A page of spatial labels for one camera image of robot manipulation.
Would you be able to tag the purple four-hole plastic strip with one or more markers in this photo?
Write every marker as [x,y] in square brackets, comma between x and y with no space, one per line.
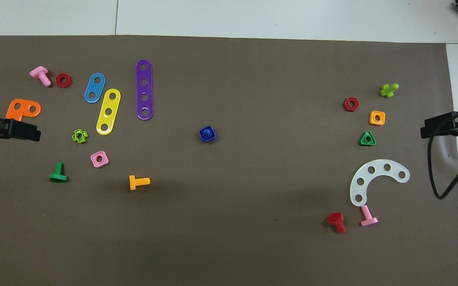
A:
[144,89]

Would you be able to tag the dark green plastic bolt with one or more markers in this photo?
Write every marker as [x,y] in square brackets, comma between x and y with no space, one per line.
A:
[58,174]

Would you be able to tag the white curved five-hole plate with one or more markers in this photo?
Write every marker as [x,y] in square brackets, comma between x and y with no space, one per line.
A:
[355,190]

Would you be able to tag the lime green cross nut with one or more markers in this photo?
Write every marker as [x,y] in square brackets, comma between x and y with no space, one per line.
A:
[74,136]

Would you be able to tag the green triangular plastic nut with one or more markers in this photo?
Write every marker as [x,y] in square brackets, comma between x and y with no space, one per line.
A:
[362,141]

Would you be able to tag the blue two-hole plastic strip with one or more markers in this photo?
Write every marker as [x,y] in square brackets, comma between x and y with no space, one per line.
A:
[94,87]

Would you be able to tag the pink square plastic nut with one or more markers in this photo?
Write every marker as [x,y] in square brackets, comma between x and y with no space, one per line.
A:
[94,156]

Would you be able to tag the lime green plastic bolt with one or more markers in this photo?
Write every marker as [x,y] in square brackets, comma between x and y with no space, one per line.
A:
[388,90]

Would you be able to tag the red plastic bolt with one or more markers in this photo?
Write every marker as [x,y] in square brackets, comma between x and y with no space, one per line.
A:
[337,222]

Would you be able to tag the brown table mat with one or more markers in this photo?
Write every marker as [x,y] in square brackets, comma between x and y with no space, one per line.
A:
[229,238]

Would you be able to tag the yellow three-hole plastic strip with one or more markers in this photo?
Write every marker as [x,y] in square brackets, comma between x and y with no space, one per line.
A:
[110,103]

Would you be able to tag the orange angled three-hole plate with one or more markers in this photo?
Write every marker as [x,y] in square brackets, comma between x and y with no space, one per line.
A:
[11,112]

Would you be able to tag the blue plastic bolt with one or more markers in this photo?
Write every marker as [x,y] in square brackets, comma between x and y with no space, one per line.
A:
[207,132]

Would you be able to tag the orange plastic bolt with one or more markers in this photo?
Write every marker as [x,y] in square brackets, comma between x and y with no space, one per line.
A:
[141,182]

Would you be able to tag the red hexagonal plastic nut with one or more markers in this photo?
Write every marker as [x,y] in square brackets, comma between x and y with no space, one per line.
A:
[346,104]
[59,80]

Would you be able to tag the blue square plastic nut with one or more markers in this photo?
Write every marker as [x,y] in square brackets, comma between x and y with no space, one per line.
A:
[202,138]

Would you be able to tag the orange square plastic nut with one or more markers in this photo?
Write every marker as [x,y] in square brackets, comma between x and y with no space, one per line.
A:
[372,118]

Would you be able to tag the pink plastic bolt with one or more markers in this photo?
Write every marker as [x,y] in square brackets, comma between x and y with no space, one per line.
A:
[367,216]
[45,78]

